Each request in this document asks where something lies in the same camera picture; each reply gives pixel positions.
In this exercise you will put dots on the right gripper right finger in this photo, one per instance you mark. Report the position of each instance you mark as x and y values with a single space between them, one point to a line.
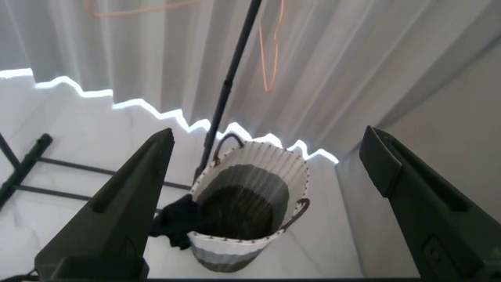
442 223

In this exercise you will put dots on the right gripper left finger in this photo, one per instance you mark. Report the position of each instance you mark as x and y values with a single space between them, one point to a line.
109 235

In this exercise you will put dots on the white laundry basket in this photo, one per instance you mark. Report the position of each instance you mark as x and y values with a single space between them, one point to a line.
223 250

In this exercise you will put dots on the black clothes rack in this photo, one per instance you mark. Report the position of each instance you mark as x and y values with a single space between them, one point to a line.
230 76

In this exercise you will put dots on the black garment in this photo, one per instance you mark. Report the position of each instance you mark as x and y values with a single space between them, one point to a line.
180 223

